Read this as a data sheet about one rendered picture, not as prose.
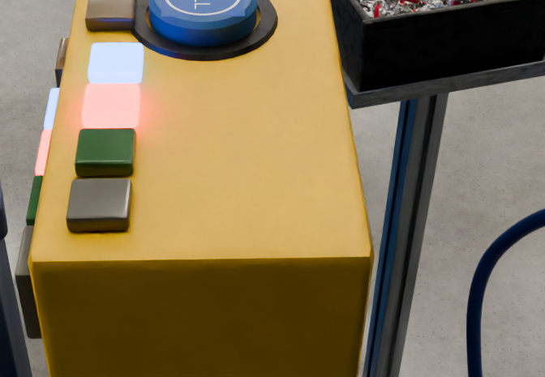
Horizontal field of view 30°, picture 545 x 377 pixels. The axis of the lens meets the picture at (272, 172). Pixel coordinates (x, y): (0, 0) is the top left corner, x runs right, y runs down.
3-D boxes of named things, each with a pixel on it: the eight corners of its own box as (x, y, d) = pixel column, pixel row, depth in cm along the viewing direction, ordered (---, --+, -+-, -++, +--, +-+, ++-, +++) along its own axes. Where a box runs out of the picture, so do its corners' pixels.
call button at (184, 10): (258, 60, 37) (259, 19, 36) (148, 61, 37) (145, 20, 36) (255, 2, 40) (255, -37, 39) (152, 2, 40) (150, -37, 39)
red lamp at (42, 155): (62, 233, 36) (52, 169, 34) (45, 233, 36) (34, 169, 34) (68, 191, 37) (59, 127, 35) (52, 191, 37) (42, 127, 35)
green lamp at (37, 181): (54, 284, 34) (43, 219, 32) (36, 284, 34) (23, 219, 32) (61, 237, 36) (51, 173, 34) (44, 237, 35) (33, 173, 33)
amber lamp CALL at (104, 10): (135, 32, 37) (134, 18, 37) (85, 32, 37) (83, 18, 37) (137, 5, 39) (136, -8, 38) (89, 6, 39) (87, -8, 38)
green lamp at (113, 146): (134, 177, 31) (132, 163, 31) (75, 178, 31) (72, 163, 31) (137, 140, 33) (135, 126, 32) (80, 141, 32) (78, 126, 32)
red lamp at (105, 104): (138, 129, 33) (136, 114, 33) (82, 129, 33) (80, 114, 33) (140, 96, 34) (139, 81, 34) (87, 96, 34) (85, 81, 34)
